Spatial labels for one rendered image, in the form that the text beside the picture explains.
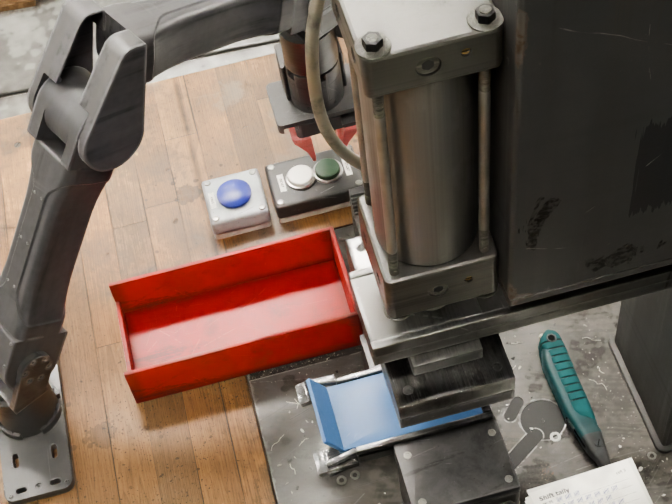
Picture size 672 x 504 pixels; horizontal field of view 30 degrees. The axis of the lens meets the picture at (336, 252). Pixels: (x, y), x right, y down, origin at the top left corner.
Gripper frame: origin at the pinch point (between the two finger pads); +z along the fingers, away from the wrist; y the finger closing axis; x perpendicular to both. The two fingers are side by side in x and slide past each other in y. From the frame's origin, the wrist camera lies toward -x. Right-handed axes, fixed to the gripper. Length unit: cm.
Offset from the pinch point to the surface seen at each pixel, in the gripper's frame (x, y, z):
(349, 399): 33.1, 5.6, -2.1
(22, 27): -143, 52, 96
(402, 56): 40, -1, -54
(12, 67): -131, 55, 96
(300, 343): 22.1, 8.6, 3.3
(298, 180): 0.9, 4.0, 3.1
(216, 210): 1.6, 13.9, 3.8
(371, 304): 35.7, 2.5, -21.3
